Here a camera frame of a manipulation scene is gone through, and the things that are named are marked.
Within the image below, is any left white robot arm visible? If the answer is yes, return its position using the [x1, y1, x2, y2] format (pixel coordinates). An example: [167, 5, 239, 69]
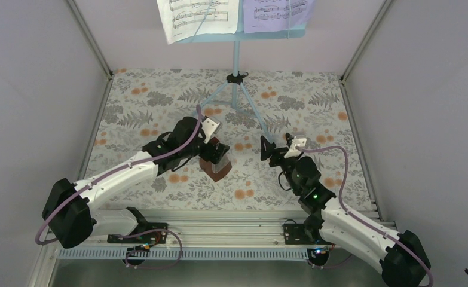
[42, 117, 230, 249]

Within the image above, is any clear plastic metronome cover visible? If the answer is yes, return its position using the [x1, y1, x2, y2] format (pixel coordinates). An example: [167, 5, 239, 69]
[212, 154, 232, 174]

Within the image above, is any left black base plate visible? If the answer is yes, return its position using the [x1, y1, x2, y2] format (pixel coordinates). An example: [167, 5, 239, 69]
[107, 222, 169, 245]

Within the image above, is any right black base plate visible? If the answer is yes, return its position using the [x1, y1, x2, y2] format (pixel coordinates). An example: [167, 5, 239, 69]
[283, 222, 331, 245]

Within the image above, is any perforated cable tray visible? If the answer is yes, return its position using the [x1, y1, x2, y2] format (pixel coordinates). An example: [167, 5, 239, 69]
[57, 246, 325, 261]

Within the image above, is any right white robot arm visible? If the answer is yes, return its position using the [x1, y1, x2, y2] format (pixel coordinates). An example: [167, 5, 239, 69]
[261, 134, 434, 286]

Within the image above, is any floral patterned table mat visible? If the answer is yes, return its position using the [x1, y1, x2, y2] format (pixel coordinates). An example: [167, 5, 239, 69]
[85, 68, 374, 212]

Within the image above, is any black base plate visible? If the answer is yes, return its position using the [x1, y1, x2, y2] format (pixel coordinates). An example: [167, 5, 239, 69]
[283, 222, 331, 245]
[107, 222, 169, 245]

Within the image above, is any light blue music stand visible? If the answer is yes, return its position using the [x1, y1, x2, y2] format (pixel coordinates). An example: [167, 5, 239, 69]
[179, 1, 307, 142]

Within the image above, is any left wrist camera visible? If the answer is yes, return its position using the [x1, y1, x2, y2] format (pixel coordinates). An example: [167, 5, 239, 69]
[201, 117, 222, 144]

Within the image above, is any lavender sheet music page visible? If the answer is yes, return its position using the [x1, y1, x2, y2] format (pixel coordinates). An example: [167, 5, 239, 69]
[243, 0, 316, 33]

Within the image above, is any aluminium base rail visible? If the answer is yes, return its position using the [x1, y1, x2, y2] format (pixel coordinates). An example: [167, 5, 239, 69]
[43, 209, 403, 248]

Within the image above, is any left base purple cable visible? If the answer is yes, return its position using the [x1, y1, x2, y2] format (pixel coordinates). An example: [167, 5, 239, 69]
[124, 228, 183, 271]

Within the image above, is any white sheet music page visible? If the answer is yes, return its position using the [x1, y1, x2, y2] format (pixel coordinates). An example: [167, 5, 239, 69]
[157, 0, 240, 44]

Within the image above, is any brown wooden metronome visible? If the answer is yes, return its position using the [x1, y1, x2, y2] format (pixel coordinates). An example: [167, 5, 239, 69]
[199, 137, 232, 182]

